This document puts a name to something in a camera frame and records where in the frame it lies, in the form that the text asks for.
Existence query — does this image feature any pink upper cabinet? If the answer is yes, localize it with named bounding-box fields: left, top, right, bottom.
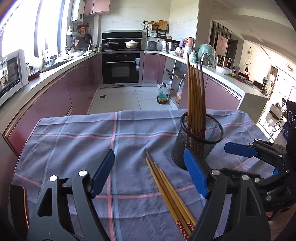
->
left=84, top=0, right=110, bottom=15

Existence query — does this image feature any white ceramic pot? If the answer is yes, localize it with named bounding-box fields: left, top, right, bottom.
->
left=125, top=40, right=139, bottom=49

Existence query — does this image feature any black tracking camera right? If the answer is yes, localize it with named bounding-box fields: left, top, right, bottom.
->
left=287, top=100, right=296, bottom=152

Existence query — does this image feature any kitchen window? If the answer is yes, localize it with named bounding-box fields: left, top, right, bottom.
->
left=1, top=1, right=71, bottom=63

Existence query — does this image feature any teal desk fan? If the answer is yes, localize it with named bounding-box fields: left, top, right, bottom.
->
left=198, top=44, right=218, bottom=67

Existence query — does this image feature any white water heater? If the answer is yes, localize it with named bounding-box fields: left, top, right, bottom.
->
left=71, top=0, right=85, bottom=23

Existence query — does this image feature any black mesh utensil cup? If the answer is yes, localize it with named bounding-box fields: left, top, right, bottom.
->
left=171, top=113, right=224, bottom=170

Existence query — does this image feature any black lidded wok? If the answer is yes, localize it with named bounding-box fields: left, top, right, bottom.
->
left=103, top=40, right=119, bottom=50

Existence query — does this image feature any black built-in oven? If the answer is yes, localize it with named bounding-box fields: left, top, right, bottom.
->
left=100, top=30, right=144, bottom=88

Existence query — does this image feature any silver rice cooker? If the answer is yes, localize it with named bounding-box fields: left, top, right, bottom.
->
left=145, top=40, right=158, bottom=51

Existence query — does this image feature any oil bottle on floor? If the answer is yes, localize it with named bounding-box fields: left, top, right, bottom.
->
left=157, top=83, right=169, bottom=104

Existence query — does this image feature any white microwave oven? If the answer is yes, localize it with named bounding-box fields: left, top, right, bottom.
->
left=0, top=49, right=29, bottom=105

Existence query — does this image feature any pink thermos jug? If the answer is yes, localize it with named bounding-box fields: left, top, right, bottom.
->
left=185, top=37, right=195, bottom=51

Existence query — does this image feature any grey plaid tablecloth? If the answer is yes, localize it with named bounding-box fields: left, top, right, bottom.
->
left=10, top=109, right=278, bottom=241

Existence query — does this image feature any black wall spice rack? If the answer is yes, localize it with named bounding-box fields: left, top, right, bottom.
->
left=142, top=20, right=169, bottom=39

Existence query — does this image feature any wooden chopstick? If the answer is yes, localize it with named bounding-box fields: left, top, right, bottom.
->
left=154, top=162, right=197, bottom=232
left=196, top=68, right=204, bottom=139
left=186, top=52, right=191, bottom=126
left=190, top=65, right=196, bottom=133
left=146, top=157, right=191, bottom=240
left=145, top=151, right=197, bottom=240
left=193, top=67, right=201, bottom=135
left=199, top=61, right=206, bottom=139

